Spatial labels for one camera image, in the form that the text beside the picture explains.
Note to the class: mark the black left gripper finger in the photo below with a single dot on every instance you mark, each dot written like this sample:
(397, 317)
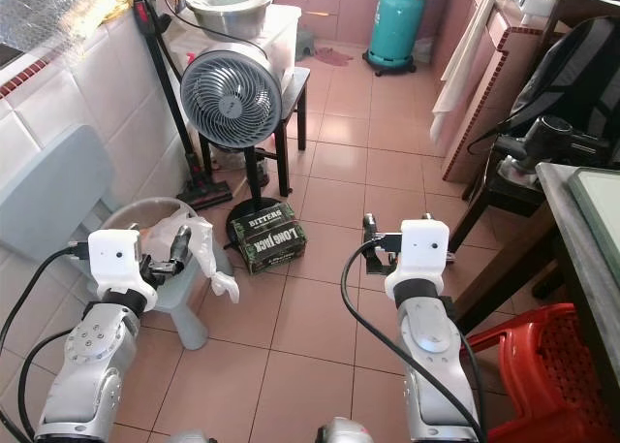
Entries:
(179, 244)

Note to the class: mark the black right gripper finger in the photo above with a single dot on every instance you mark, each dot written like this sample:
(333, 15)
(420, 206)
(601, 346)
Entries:
(370, 232)
(426, 218)

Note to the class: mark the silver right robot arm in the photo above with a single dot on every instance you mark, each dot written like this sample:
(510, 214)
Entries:
(431, 356)

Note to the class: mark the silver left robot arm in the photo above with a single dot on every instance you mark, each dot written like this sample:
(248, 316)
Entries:
(92, 365)

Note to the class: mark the white plastic bag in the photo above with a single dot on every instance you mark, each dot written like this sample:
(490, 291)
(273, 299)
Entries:
(199, 235)

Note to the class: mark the round grey plastic bin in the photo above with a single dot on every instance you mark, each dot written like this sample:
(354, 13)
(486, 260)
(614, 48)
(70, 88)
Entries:
(131, 215)

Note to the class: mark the dark wooden chair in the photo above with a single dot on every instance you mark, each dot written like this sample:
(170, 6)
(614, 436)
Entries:
(494, 186)

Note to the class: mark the dark printed cardboard box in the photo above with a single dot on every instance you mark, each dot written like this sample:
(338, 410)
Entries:
(271, 239)

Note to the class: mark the pink tiled kitchen counter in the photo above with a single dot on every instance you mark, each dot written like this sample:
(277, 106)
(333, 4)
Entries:
(484, 104)

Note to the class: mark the black handheld vacuum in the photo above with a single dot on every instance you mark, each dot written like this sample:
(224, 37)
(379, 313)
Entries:
(547, 136)

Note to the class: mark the black stick vacuum cleaner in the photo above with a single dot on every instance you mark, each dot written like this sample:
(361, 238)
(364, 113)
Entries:
(170, 94)

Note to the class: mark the grey round standing fan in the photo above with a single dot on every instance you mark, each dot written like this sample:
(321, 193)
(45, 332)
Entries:
(232, 97)

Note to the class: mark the dark table with grey top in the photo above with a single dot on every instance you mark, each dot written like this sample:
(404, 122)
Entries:
(581, 268)

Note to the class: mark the silver robot left leg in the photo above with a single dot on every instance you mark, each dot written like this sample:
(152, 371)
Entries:
(192, 437)

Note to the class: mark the silver robot leg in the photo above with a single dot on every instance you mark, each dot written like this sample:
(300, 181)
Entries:
(192, 437)
(344, 430)

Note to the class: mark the green tray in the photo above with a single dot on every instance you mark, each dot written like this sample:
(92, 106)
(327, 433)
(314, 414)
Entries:
(599, 205)

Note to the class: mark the silver robot right leg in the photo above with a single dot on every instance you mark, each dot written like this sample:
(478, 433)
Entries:
(344, 430)

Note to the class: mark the red floor rag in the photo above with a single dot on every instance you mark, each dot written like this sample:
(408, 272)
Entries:
(333, 56)

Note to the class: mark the red plastic stool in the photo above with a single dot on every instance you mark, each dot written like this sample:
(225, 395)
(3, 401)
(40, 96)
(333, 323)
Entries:
(552, 365)

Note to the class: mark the teal gas cylinder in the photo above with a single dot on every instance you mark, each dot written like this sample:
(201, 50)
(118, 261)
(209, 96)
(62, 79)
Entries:
(395, 26)

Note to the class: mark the black backpack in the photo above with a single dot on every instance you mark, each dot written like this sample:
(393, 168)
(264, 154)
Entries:
(576, 75)

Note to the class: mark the white box under bowl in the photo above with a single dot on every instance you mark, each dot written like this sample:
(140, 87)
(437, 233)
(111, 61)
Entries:
(286, 36)

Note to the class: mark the steel mixing bowl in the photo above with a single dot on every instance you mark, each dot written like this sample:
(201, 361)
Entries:
(228, 7)

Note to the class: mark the clear bubble wrap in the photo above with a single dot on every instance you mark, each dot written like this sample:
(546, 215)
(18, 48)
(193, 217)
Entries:
(58, 7)

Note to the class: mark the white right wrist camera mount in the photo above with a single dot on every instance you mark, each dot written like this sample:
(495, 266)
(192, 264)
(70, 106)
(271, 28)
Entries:
(421, 259)

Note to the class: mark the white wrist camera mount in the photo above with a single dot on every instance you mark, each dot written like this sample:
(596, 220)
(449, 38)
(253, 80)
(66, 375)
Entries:
(114, 268)
(421, 259)

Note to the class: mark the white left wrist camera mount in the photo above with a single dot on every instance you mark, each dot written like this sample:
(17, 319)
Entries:
(114, 268)

